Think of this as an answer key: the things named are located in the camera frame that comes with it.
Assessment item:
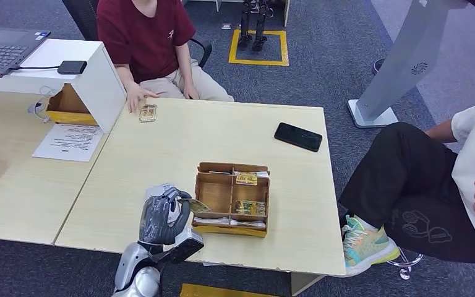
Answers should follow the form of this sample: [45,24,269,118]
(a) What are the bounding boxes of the person's right hand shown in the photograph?
[126,85,160,114]

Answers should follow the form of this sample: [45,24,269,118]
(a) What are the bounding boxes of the hotel autumn trees card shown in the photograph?
[139,104,158,123]

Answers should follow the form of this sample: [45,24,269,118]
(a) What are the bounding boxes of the person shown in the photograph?
[338,93,475,267]
[96,0,235,114]

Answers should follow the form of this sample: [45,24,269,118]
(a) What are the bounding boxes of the grey white card reader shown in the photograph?
[145,183,181,224]

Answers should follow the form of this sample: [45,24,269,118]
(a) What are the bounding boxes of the white card in organizer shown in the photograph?
[233,170,270,179]

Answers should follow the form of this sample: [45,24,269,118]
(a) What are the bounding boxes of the white desk riser shelf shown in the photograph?
[0,38,127,134]

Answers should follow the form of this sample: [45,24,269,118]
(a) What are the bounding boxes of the yellow brown cardboard box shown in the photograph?
[46,84,99,127]

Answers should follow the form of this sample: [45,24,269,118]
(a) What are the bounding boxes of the small black hub box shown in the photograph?
[57,60,88,75]

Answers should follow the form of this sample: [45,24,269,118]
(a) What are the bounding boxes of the yellow floor tape square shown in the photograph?
[228,28,290,67]

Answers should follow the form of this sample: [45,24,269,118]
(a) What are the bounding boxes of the white printed paper sheet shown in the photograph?
[32,123,105,163]

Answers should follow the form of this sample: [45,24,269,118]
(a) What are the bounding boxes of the black humanoid robot legs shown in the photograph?
[236,0,276,53]

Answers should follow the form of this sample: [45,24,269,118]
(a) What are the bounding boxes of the wooden compartment organizer box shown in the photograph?
[191,161,271,239]

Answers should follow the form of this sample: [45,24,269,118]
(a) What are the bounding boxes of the chrome stool base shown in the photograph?
[388,247,425,282]

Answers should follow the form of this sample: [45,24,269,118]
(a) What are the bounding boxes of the black smartphone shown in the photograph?
[273,122,323,153]

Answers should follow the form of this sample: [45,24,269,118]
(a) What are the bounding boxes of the green yellow sneaker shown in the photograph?
[341,214,401,277]

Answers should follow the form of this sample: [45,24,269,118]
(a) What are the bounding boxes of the dark grey laptop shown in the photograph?
[0,25,53,79]

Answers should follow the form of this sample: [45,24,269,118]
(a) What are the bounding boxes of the grey white kiosk stand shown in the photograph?
[346,0,474,129]

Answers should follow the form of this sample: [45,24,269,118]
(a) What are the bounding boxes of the white charger cable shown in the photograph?
[27,86,58,123]

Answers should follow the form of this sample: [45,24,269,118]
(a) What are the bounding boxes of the thin black hub cable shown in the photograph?
[10,64,61,71]

